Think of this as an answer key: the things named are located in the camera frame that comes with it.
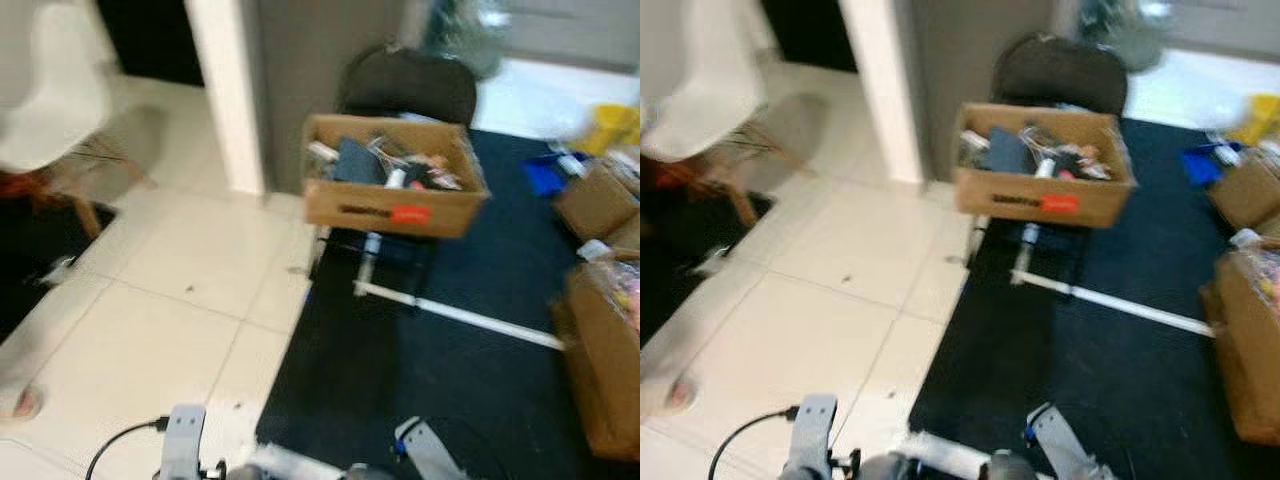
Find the small cardboard box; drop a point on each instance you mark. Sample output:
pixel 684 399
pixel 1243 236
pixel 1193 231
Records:
pixel 1250 190
pixel 595 205

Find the blue cloth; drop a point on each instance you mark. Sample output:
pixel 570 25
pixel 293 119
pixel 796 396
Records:
pixel 542 175
pixel 1198 165

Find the yellow object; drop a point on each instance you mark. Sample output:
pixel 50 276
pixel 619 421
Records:
pixel 615 125
pixel 1262 118

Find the large cardboard box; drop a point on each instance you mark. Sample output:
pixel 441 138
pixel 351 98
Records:
pixel 1250 350
pixel 605 370

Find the white plastic chair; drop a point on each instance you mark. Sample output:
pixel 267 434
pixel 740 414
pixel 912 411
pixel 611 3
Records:
pixel 700 90
pixel 50 90

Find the long white rod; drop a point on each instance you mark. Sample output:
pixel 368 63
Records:
pixel 1110 300
pixel 460 315

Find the open cardboard box red label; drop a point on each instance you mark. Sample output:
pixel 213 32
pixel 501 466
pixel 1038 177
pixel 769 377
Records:
pixel 1040 195
pixel 390 205

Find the large black carpet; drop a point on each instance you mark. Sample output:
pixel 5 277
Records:
pixel 430 390
pixel 1100 390

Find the silver cylinder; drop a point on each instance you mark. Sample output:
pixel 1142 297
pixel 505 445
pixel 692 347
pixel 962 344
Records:
pixel 371 258
pixel 1027 247

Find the silver right robot leg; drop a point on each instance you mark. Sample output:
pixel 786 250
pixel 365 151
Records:
pixel 1008 467
pixel 370 473

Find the white door frame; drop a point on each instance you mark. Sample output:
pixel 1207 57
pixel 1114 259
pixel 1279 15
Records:
pixel 885 85
pixel 228 90

